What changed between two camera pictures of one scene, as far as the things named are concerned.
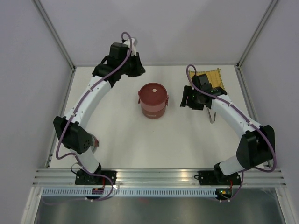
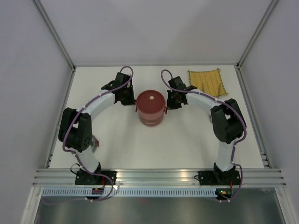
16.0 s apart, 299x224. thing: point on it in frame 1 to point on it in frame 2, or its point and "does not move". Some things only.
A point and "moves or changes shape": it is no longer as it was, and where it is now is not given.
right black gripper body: x=194 y=102 to x=173 y=102
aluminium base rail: x=264 y=177 does not move
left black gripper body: x=130 y=68 to x=128 y=98
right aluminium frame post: x=268 y=12 does not move
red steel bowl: x=153 y=97 to x=155 y=115
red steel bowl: x=151 y=115 moves or changes shape
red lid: x=153 y=94 moves or changes shape
